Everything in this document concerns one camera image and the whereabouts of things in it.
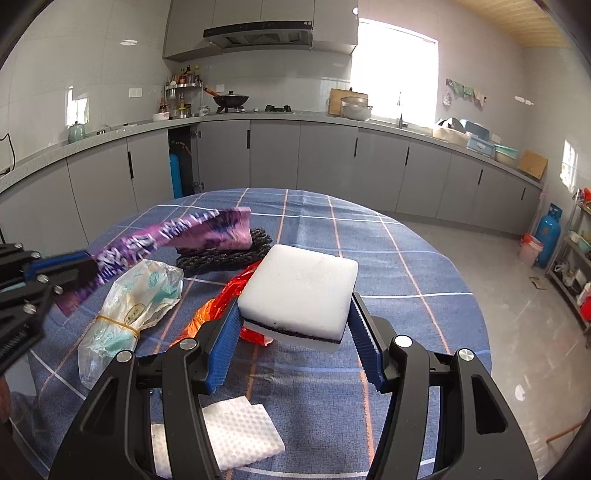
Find purple snack wrapper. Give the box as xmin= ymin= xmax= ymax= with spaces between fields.
xmin=55 ymin=207 xmax=252 ymax=316

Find white sponge block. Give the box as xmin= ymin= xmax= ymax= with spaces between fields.
xmin=238 ymin=244 xmax=359 ymax=353

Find grey lower kitchen cabinets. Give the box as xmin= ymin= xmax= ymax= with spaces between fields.
xmin=1 ymin=113 xmax=542 ymax=254

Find clear green printed plastic bag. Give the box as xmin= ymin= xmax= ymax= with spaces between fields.
xmin=77 ymin=260 xmax=184 ymax=389

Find black scouring pad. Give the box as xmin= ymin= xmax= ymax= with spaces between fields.
xmin=176 ymin=228 xmax=273 ymax=276

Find white melamine sponge pad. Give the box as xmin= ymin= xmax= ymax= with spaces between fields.
xmin=149 ymin=395 xmax=287 ymax=480

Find green ceramic kettle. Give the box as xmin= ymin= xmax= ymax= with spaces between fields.
xmin=67 ymin=121 xmax=86 ymax=144

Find orange red foil wrapper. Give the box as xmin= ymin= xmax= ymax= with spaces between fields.
xmin=171 ymin=261 xmax=261 ymax=345

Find metal storage shelf rack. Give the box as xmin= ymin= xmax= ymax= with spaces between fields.
xmin=545 ymin=188 xmax=590 ymax=349

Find white red plastic bucket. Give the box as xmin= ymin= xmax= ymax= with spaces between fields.
xmin=518 ymin=233 xmax=544 ymax=268

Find spice rack with bottles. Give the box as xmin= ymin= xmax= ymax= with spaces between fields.
xmin=157 ymin=65 xmax=202 ymax=119

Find blue plaid tablecloth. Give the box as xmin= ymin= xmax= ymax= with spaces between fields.
xmin=11 ymin=189 xmax=492 ymax=479

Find blue gas cylinder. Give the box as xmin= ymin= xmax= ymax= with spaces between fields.
xmin=534 ymin=203 xmax=562 ymax=268

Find black wok on stove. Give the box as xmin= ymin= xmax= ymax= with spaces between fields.
xmin=204 ymin=87 xmax=249 ymax=114

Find wooden cutting board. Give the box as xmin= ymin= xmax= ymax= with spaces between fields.
xmin=328 ymin=88 xmax=368 ymax=116

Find metal pot on counter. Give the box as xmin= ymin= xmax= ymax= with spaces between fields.
xmin=341 ymin=96 xmax=373 ymax=122

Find black range hood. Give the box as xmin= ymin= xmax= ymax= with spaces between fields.
xmin=204 ymin=20 xmax=314 ymax=50

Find black power cable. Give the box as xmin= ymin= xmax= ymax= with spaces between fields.
xmin=0 ymin=132 xmax=17 ymax=176

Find grey upper wall cabinets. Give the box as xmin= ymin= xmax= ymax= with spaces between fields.
xmin=163 ymin=0 xmax=359 ymax=62

